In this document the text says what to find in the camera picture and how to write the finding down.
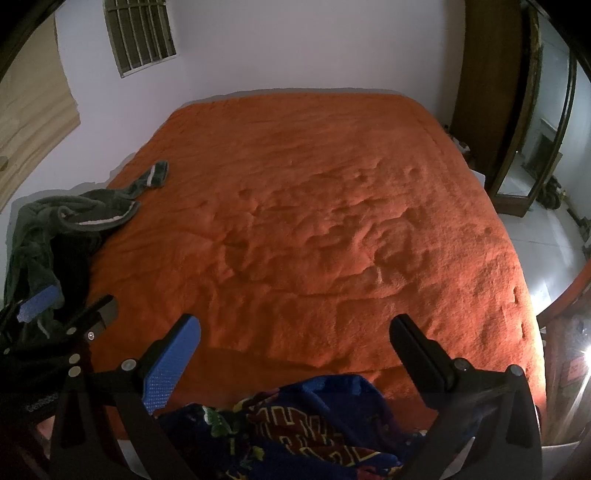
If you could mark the grey fleece jacket pink trim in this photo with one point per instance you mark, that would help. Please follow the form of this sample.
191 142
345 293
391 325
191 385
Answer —
37 217

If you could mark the pair of dark shoes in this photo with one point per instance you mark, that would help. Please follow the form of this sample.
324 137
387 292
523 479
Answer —
551 194

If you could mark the blue printed clothing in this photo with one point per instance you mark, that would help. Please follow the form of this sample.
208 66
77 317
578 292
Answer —
286 424

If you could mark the orange fleece blanket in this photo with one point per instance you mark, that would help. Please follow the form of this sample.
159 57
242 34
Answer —
323 207

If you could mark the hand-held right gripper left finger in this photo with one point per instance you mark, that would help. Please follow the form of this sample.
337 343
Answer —
171 364

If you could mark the framed mirror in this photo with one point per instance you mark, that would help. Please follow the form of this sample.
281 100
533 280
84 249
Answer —
526 170

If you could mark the window vent grille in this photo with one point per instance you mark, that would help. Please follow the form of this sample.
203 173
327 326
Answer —
138 32

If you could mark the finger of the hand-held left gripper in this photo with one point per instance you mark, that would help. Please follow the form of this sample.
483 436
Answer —
39 302
99 311

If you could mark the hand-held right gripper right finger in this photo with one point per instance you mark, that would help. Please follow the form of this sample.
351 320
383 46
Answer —
415 350

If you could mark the white box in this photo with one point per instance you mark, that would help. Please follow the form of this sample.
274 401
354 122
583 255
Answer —
478 177

